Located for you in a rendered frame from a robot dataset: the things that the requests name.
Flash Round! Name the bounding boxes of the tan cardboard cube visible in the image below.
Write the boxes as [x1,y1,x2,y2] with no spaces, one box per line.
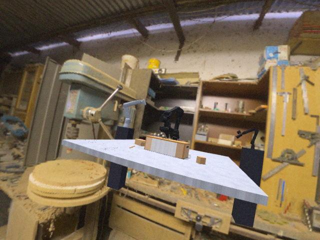
[196,156,206,165]

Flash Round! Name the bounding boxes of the tan rectangular block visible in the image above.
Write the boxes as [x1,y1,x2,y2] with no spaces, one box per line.
[134,139,145,147]

